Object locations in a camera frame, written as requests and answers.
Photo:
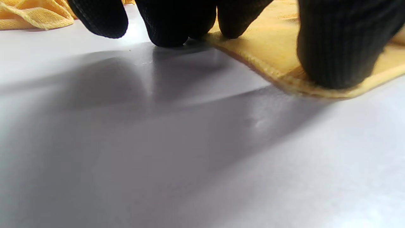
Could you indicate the person's left hand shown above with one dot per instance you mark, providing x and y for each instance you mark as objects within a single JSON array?
[{"x": 335, "y": 47}]

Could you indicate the yellow square towel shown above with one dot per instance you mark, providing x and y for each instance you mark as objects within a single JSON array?
[
  {"x": 38, "y": 15},
  {"x": 272, "y": 47}
]

